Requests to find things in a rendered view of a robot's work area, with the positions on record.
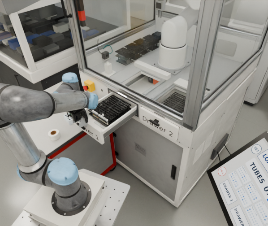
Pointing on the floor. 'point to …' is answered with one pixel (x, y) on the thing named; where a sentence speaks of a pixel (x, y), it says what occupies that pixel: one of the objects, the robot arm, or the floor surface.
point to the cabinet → (172, 153)
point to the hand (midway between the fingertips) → (84, 123)
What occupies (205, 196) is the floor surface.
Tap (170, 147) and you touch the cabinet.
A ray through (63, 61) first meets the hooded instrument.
